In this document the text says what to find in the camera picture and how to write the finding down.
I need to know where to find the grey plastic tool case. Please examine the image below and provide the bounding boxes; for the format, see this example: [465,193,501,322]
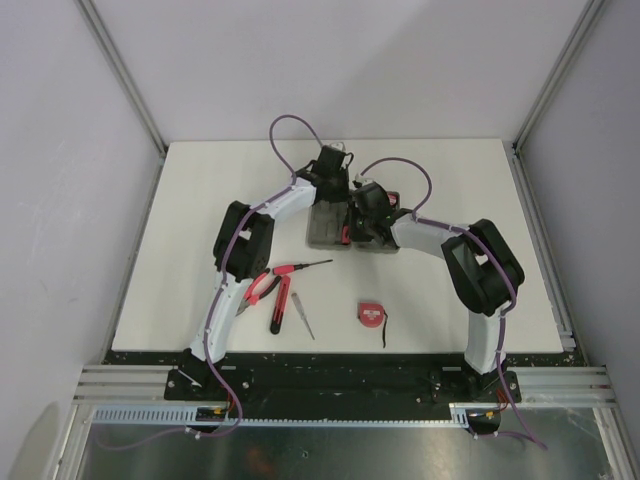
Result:
[306,190,409,253]

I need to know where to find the pink handle bit screwdriver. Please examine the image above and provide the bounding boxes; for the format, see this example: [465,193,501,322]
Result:
[272,259,332,276]

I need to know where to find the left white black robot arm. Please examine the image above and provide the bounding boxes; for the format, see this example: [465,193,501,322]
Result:
[178,145,350,400]

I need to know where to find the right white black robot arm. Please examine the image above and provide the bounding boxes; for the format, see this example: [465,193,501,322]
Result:
[347,181,525,401]

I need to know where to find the red tape measure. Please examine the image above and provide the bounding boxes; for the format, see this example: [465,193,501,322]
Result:
[357,301,389,348]

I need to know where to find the clear tester screwdriver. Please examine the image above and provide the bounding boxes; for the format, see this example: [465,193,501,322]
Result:
[291,292,316,340]

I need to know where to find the pink black utility knife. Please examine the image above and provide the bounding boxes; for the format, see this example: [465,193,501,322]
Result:
[269,275,291,335]

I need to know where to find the pink black pliers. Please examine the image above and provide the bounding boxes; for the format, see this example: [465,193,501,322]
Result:
[236,268,281,316]

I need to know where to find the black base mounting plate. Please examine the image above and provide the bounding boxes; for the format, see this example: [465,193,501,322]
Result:
[165,349,519,403]

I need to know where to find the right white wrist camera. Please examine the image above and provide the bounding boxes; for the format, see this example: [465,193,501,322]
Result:
[353,173,369,188]

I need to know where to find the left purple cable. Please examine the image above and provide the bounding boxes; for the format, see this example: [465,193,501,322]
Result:
[94,114,324,449]

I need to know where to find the grey slotted cable duct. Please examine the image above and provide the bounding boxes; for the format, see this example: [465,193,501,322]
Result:
[93,404,499,428]

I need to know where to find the left aluminium frame post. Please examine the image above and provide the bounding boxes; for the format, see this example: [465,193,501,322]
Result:
[74,0,169,154]

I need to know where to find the aluminium frame post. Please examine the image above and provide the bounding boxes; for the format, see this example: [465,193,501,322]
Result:
[514,0,609,149]
[74,0,169,154]

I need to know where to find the right aluminium frame post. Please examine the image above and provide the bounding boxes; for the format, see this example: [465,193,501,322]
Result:
[514,0,609,149]

